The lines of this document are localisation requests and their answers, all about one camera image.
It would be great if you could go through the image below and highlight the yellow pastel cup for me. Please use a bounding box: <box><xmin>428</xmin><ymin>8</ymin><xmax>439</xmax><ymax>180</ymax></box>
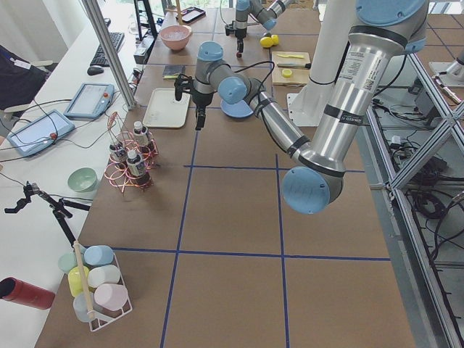
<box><xmin>67</xmin><ymin>266</ymin><xmax>83</xmax><ymax>297</ymax></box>

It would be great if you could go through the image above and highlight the dark drink bottle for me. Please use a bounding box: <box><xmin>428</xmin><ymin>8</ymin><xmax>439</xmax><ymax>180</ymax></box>
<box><xmin>109</xmin><ymin>139</ymin><xmax>127</xmax><ymax>169</ymax></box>
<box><xmin>133</xmin><ymin>121</ymin><xmax>150</xmax><ymax>153</ymax></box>
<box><xmin>127</xmin><ymin>149</ymin><xmax>151</xmax><ymax>187</ymax></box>

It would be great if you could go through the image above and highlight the black keyboard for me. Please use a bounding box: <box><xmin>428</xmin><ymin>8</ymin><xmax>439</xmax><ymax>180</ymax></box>
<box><xmin>88</xmin><ymin>32</ymin><xmax>125</xmax><ymax>67</ymax></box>

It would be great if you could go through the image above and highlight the yellow plastic knife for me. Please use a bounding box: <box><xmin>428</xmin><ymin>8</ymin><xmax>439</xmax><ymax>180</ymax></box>
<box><xmin>277</xmin><ymin>54</ymin><xmax>305</xmax><ymax>59</ymax></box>

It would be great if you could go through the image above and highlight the aluminium frame post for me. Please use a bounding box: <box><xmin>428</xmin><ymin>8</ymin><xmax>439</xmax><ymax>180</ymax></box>
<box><xmin>83</xmin><ymin>0</ymin><xmax>136</xmax><ymax>110</ymax></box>

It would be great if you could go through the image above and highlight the black computer mouse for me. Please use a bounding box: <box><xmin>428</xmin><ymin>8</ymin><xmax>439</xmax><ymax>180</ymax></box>
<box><xmin>87</xmin><ymin>65</ymin><xmax>104</xmax><ymax>76</ymax></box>

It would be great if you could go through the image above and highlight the grey yellow folded cloth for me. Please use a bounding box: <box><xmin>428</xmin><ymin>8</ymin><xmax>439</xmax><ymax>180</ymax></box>
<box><xmin>162</xmin><ymin>65</ymin><xmax>186</xmax><ymax>80</ymax></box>

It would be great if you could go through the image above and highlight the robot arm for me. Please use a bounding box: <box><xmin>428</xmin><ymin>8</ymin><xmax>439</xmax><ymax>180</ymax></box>
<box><xmin>174</xmin><ymin>1</ymin><xmax>428</xmax><ymax>214</ymax></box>
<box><xmin>225</xmin><ymin>0</ymin><xmax>293</xmax><ymax>58</ymax></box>

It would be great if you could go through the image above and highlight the steel muddler black cap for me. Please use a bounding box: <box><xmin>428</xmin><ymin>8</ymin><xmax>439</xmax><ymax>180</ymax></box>
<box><xmin>277</xmin><ymin>63</ymin><xmax>312</xmax><ymax>70</ymax></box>

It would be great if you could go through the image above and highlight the copper wire bottle rack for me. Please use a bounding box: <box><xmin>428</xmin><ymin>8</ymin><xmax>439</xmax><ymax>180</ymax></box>
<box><xmin>104</xmin><ymin>112</ymin><xmax>159</xmax><ymax>192</ymax></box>

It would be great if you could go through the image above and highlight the wooden cutting board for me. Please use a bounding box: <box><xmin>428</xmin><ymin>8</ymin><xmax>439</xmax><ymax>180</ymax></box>
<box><xmin>272</xmin><ymin>51</ymin><xmax>311</xmax><ymax>86</ymax></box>

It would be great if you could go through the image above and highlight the green pastel cup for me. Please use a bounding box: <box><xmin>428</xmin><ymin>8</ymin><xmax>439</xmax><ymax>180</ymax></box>
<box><xmin>57</xmin><ymin>252</ymin><xmax>78</xmax><ymax>274</ymax></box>

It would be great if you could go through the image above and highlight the dark drink bottle front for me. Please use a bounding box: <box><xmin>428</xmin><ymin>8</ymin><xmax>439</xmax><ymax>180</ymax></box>
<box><xmin>127</xmin><ymin>149</ymin><xmax>151</xmax><ymax>187</ymax></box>

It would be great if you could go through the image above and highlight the dark drink bottle right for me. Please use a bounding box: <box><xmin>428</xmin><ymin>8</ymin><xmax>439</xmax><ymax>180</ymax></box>
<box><xmin>133</xmin><ymin>121</ymin><xmax>150</xmax><ymax>153</ymax></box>

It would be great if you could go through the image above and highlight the dark drink bottle left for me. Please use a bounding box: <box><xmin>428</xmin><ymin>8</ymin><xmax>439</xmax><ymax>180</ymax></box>
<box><xmin>109</xmin><ymin>139</ymin><xmax>127</xmax><ymax>169</ymax></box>

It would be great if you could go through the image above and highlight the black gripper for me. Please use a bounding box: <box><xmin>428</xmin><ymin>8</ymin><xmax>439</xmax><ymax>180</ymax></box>
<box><xmin>225</xmin><ymin>20</ymin><xmax>248</xmax><ymax>54</ymax></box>
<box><xmin>174</xmin><ymin>74</ymin><xmax>214</xmax><ymax>131</ymax></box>

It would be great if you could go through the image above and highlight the blue plate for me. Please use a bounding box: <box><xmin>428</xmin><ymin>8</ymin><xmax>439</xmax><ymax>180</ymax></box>
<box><xmin>220</xmin><ymin>100</ymin><xmax>253</xmax><ymax>119</ymax></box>

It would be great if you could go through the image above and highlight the large yellow lemon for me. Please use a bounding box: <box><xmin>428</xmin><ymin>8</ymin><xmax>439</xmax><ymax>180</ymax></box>
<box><xmin>260</xmin><ymin>36</ymin><xmax>274</xmax><ymax>49</ymax></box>

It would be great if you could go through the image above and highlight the red cylinder bottle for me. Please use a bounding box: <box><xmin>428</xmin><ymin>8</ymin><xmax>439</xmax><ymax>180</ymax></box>
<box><xmin>1</xmin><ymin>277</ymin><xmax>55</xmax><ymax>310</ymax></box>

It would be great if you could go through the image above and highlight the black tripod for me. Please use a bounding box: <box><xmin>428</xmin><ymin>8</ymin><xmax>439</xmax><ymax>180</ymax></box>
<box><xmin>4</xmin><ymin>181</ymin><xmax>91</xmax><ymax>251</ymax></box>

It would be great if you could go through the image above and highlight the white pastel cup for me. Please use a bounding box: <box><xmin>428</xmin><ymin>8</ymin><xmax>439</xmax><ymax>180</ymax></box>
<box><xmin>88</xmin><ymin>265</ymin><xmax>120</xmax><ymax>288</ymax></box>

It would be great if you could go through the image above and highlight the white wire cup rack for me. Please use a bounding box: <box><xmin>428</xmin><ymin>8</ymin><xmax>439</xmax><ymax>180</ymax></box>
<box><xmin>58</xmin><ymin>241</ymin><xmax>133</xmax><ymax>332</ymax></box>

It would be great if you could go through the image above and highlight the lemon half slice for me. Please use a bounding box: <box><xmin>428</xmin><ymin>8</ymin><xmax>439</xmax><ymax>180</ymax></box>
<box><xmin>281</xmin><ymin>68</ymin><xmax>293</xmax><ymax>78</ymax></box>

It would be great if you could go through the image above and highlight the pink bowl of ice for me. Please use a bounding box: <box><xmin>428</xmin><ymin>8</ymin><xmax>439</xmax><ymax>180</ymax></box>
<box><xmin>159</xmin><ymin>25</ymin><xmax>192</xmax><ymax>51</ymax></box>

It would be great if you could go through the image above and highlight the cream bear tray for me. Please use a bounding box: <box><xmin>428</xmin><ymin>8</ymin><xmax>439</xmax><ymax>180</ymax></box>
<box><xmin>142</xmin><ymin>88</ymin><xmax>191</xmax><ymax>128</ymax></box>

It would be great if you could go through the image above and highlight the small yellow lemon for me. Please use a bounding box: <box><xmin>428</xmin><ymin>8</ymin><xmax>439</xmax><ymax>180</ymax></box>
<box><xmin>270</xmin><ymin>34</ymin><xmax>279</xmax><ymax>46</ymax></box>

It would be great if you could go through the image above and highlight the pink pastel cup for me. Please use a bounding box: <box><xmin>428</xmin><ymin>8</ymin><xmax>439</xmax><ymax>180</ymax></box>
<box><xmin>94</xmin><ymin>283</ymin><xmax>128</xmax><ymax>311</ymax></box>

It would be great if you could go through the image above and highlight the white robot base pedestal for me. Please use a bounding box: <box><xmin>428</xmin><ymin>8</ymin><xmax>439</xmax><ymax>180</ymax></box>
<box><xmin>289</xmin><ymin>1</ymin><xmax>353</xmax><ymax>126</ymax></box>

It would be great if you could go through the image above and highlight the green bowl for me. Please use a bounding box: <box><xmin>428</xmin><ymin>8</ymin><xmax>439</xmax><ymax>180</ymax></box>
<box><xmin>67</xmin><ymin>167</ymin><xmax>98</xmax><ymax>193</ymax></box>

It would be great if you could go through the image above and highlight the far teach pendant tablet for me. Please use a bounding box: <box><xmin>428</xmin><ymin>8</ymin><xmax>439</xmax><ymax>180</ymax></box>
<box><xmin>64</xmin><ymin>83</ymin><xmax>115</xmax><ymax>119</ymax></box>

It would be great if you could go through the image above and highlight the blue pastel cup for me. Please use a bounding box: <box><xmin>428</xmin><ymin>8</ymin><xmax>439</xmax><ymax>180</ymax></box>
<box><xmin>84</xmin><ymin>245</ymin><xmax>114</xmax><ymax>266</ymax></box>

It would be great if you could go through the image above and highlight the near teach pendant tablet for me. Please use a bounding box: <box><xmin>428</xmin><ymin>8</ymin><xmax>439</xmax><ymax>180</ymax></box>
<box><xmin>7</xmin><ymin>109</ymin><xmax>75</xmax><ymax>157</ymax></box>

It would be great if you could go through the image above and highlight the teach pendant tablet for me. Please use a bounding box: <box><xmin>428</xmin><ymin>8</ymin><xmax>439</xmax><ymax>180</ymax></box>
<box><xmin>64</xmin><ymin>83</ymin><xmax>115</xmax><ymax>119</ymax></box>
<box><xmin>7</xmin><ymin>109</ymin><xmax>75</xmax><ymax>157</ymax></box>

